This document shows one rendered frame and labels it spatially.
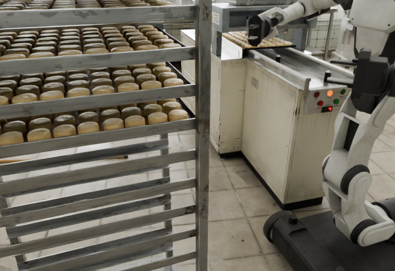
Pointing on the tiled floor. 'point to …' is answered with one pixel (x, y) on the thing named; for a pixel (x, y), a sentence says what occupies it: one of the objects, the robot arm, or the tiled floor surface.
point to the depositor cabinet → (223, 96)
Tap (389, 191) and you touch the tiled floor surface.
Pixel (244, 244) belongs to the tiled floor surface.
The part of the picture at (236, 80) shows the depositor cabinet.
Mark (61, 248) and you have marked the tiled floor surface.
